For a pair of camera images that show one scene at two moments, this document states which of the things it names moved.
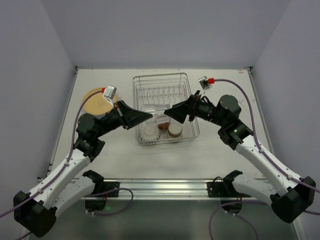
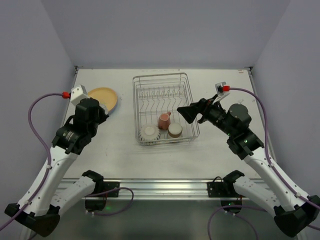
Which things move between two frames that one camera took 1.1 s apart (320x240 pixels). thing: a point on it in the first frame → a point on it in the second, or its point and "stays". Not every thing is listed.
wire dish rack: (156, 93) stays
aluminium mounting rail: (158, 188) stays
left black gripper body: (122, 116) → (100, 114)
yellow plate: (96, 103) stays
